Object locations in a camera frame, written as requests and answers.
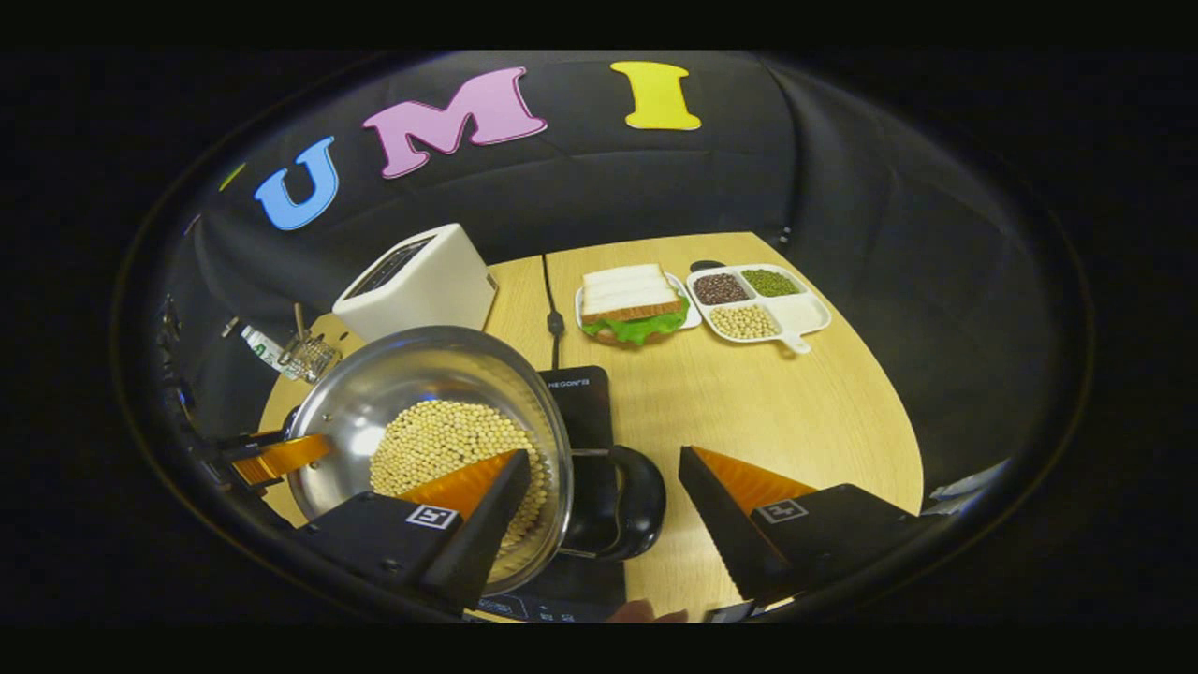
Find white divided tray of beans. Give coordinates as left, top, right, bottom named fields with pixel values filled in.
left=686, top=263, right=832, bottom=355

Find black power cable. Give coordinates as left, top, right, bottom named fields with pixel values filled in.
left=541, top=255, right=564, bottom=371

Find sandwich with lettuce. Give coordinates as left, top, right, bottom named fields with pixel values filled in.
left=580, top=264, right=691, bottom=346

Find white toaster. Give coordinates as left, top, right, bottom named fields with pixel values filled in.
left=332, top=223, right=498, bottom=343

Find white plate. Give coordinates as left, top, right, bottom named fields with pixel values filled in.
left=575, top=271, right=703, bottom=344

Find white plastic bottle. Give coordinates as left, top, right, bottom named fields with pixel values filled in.
left=241, top=325, right=286, bottom=369

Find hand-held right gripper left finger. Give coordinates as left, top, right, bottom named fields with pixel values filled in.
left=298, top=449, right=533, bottom=614

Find black induction cooktop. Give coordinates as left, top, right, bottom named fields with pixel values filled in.
left=473, top=365, right=630, bottom=623

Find black backdrop cloth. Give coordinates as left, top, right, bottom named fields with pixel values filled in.
left=168, top=51, right=1077, bottom=525

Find pile of yellow soybeans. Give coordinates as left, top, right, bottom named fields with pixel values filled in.
left=370, top=401, right=549, bottom=563

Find steel pot with black handle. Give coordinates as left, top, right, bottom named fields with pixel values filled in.
left=285, top=325, right=667, bottom=597

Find metal wire basket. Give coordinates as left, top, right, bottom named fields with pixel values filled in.
left=278, top=335, right=338, bottom=383

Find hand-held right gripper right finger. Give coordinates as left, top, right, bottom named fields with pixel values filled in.
left=679, top=446, right=946, bottom=605

